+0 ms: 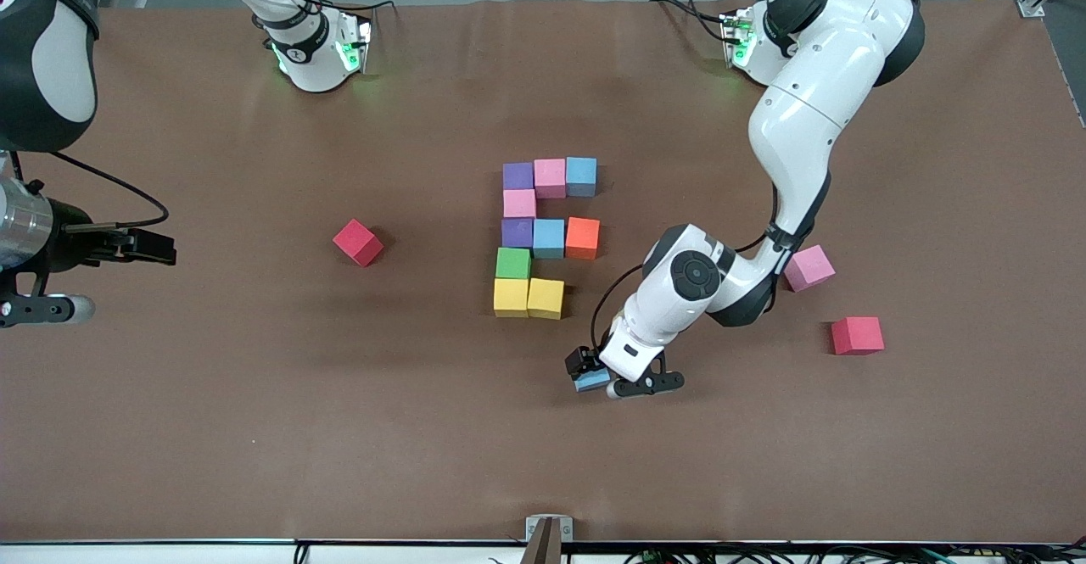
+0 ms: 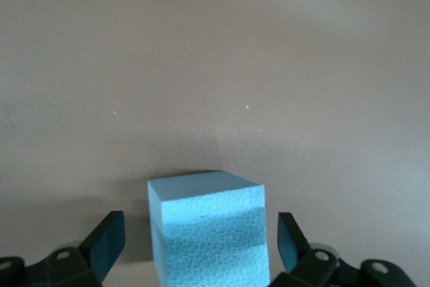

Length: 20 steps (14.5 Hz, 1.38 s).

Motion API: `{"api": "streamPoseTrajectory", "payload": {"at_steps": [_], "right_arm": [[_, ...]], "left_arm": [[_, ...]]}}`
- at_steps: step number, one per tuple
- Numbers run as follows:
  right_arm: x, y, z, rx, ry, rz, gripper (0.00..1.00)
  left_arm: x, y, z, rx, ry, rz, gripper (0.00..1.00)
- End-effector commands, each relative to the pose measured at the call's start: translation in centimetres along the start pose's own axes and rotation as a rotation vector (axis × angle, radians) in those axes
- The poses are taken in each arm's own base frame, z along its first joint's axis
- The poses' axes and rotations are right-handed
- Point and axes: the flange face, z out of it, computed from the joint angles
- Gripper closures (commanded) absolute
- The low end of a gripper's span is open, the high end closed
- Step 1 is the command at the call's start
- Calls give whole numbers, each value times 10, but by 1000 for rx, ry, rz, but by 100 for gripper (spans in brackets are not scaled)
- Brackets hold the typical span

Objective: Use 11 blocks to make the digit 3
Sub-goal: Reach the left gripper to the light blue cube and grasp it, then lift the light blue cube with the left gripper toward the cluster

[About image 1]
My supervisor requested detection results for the silver metal mount bracket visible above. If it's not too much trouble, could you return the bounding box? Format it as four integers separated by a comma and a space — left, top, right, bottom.
525, 515, 574, 543

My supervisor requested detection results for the brown table mat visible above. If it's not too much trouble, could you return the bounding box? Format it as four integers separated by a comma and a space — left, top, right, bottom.
0, 0, 1086, 544

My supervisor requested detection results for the yellow foam cube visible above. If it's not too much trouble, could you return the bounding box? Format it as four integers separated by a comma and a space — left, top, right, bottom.
527, 277, 566, 321
493, 278, 529, 319

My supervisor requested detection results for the white table edge rail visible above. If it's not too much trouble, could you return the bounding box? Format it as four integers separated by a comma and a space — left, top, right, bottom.
0, 539, 1086, 564

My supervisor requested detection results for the green foam cube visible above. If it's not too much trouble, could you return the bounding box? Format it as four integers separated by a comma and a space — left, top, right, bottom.
495, 247, 533, 281

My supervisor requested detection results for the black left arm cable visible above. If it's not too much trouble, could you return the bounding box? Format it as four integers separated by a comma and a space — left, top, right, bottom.
591, 181, 783, 355

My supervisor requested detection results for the black base cable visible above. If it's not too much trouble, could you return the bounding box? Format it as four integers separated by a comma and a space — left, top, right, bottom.
649, 0, 732, 46

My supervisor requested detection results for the red foam cube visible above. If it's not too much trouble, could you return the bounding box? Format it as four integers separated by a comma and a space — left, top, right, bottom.
831, 316, 886, 356
332, 218, 385, 269

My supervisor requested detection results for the orange foam cube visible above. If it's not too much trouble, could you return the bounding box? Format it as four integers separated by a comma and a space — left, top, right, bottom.
565, 216, 602, 262

